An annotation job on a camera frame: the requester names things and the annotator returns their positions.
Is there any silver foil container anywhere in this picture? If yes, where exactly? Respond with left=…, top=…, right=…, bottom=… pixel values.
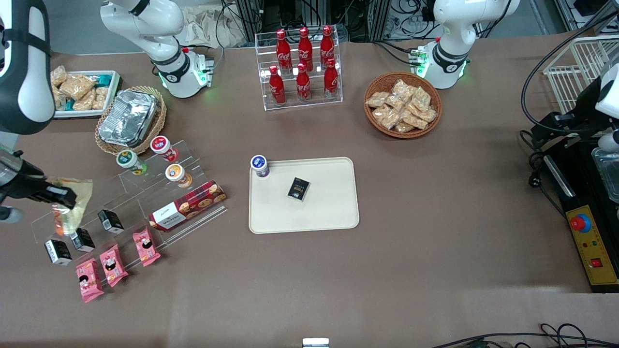
left=98, top=89, right=160, bottom=148

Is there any red cola bottle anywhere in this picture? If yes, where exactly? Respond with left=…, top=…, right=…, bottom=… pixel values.
left=323, top=58, right=339, bottom=99
left=297, top=27, right=313, bottom=72
left=295, top=63, right=312, bottom=102
left=269, top=66, right=286, bottom=105
left=276, top=29, right=293, bottom=74
left=320, top=25, right=335, bottom=68

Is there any blue lid yogurt cup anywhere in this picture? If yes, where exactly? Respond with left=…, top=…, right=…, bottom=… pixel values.
left=250, top=155, right=270, bottom=179

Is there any thick black cable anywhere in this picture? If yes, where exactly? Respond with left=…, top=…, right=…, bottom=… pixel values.
left=521, top=12, right=619, bottom=133

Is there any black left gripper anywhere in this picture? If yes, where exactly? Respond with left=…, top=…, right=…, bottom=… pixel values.
left=531, top=77, right=612, bottom=146

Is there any white rectangular bin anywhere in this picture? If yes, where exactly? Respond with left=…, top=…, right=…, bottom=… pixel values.
left=52, top=71, right=121, bottom=118

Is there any clear acrylic bottle rack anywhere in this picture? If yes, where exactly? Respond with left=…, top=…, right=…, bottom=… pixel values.
left=255, top=27, right=343, bottom=112

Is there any pink snack packet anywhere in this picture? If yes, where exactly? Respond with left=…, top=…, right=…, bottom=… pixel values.
left=133, top=226, right=161, bottom=267
left=75, top=258, right=104, bottom=304
left=100, top=244, right=129, bottom=288

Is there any beige cloth bag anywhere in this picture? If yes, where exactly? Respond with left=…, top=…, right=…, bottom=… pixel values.
left=181, top=6, right=247, bottom=49

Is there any thin black cable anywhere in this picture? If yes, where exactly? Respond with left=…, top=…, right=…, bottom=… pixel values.
left=430, top=323, right=619, bottom=348

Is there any aluminium frame rack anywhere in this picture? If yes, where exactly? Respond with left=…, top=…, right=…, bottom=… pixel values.
left=236, top=0, right=390, bottom=42

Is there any round brown wicker basket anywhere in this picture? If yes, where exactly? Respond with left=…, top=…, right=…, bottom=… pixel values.
left=364, top=72, right=442, bottom=140

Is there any orange lid cup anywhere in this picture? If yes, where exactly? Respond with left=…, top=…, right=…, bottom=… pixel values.
left=165, top=163, right=193, bottom=189

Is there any black cable with plug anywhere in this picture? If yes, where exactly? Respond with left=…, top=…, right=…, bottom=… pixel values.
left=519, top=130, right=567, bottom=219

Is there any clear acrylic stepped stand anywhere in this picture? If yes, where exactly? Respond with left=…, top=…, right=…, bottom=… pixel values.
left=118, top=139, right=229, bottom=247
left=30, top=174, right=167, bottom=264

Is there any green lid cup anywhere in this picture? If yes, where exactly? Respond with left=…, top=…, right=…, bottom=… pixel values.
left=116, top=150, right=147, bottom=176

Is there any white connector block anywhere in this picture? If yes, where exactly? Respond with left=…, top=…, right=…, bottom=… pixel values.
left=409, top=46, right=430, bottom=78

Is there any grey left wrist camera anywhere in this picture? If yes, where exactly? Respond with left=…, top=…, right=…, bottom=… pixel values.
left=598, top=130, right=619, bottom=152

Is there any beige plastic tray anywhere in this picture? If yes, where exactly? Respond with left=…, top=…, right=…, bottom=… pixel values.
left=248, top=157, right=360, bottom=235

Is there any white wire basket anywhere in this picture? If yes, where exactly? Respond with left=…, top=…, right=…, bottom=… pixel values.
left=543, top=35, right=619, bottom=115

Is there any clear metal rimmed tray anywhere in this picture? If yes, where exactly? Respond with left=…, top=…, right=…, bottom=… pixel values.
left=592, top=147, right=619, bottom=203

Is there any black control box yellow panel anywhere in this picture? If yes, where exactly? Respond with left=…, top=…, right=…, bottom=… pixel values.
left=544, top=141, right=619, bottom=293

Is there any small black white box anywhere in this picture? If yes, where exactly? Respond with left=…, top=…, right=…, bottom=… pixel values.
left=69, top=228, right=96, bottom=252
left=98, top=209, right=124, bottom=235
left=44, top=239, right=73, bottom=266

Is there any small black box yellow print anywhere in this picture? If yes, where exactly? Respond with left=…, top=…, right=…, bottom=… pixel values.
left=287, top=177, right=310, bottom=202

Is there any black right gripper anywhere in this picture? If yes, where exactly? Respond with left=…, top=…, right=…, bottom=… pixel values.
left=4, top=166, right=77, bottom=210

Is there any triangle sandwich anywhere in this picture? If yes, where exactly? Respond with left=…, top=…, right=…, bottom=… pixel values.
left=51, top=177, right=93, bottom=236

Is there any oval tan wicker basket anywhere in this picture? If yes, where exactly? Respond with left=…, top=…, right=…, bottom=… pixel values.
left=95, top=86, right=167, bottom=155

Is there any red plaid cookie box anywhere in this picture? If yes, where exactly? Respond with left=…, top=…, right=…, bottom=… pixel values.
left=148, top=180, right=227, bottom=232

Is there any red lid cup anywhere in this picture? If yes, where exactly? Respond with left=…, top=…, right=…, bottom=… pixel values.
left=150, top=135, right=178, bottom=162

